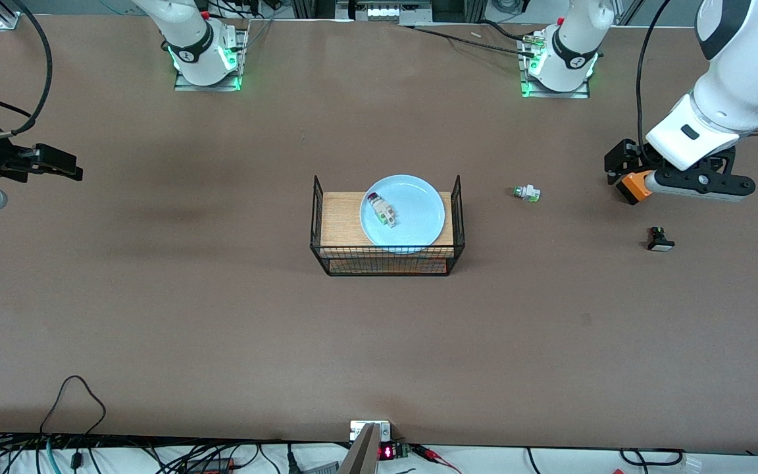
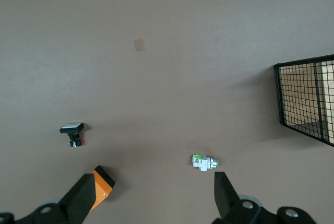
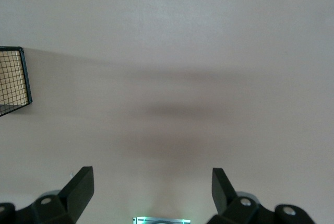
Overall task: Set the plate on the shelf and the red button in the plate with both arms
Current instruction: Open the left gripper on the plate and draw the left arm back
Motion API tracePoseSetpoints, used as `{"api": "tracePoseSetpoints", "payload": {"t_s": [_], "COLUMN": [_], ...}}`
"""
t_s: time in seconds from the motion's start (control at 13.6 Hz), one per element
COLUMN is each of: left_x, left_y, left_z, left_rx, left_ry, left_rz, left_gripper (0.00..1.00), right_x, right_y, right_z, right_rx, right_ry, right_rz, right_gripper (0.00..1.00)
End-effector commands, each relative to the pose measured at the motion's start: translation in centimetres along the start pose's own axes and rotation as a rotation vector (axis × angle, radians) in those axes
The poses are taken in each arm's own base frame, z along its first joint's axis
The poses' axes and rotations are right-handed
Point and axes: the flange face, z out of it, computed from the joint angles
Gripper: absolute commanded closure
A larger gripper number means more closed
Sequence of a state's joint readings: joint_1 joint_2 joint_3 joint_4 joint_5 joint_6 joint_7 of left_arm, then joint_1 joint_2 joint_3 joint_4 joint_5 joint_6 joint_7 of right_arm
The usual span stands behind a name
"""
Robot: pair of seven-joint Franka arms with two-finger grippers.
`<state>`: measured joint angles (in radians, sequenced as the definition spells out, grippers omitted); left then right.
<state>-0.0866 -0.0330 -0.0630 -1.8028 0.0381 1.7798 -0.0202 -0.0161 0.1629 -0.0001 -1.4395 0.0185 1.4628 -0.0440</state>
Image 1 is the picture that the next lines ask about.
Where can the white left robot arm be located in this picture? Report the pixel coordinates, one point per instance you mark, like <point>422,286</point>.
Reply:
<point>741,79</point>

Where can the green push button switch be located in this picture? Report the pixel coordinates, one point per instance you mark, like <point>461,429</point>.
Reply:
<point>529,193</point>

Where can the white mounting block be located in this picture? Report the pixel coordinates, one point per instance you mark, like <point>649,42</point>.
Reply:
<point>356,431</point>

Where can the black power adapter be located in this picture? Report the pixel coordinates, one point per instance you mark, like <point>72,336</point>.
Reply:
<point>211,466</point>

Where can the red push button switch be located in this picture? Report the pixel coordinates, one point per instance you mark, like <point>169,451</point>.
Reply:
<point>384,212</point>

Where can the aluminium frame profile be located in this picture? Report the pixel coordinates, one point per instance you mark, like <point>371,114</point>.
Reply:
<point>9,16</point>

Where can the grey metal bar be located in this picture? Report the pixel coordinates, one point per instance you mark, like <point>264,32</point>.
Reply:
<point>362,454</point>

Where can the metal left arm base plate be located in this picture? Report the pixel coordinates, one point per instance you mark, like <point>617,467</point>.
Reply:
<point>576,94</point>

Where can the red test leads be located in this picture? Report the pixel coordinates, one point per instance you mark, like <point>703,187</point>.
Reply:
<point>435,454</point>

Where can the large wooden shelf board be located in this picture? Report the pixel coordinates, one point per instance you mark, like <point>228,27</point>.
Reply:
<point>339,224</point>

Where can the black device with white labels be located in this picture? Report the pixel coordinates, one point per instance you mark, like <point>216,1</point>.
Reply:
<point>385,12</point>

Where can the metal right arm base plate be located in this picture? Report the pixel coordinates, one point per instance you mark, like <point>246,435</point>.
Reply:
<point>221,87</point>

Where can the black square push button switch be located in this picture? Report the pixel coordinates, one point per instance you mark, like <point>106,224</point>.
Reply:
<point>660,245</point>

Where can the light blue round plate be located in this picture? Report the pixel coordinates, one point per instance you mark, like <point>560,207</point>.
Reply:
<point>418,217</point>

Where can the module with red display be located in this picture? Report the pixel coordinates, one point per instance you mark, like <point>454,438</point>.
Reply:
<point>387,452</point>

